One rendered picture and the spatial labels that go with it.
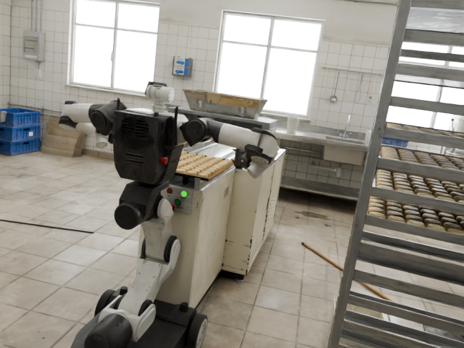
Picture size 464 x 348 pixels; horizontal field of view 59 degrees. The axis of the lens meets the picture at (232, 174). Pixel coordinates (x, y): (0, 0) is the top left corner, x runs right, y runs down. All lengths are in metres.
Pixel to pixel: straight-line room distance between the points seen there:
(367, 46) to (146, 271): 4.45
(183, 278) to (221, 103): 1.19
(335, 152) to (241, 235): 2.57
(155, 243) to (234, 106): 1.14
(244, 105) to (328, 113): 3.09
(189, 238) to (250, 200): 0.72
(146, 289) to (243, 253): 1.03
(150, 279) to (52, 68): 5.31
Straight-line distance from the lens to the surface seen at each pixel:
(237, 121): 2.82
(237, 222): 2.86
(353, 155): 5.19
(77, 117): 2.03
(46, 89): 7.10
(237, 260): 2.96
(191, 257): 2.26
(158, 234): 2.05
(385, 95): 1.24
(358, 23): 5.83
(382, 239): 1.77
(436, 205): 1.31
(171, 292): 2.39
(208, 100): 2.84
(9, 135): 6.49
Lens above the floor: 1.40
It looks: 13 degrees down
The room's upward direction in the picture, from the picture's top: 8 degrees clockwise
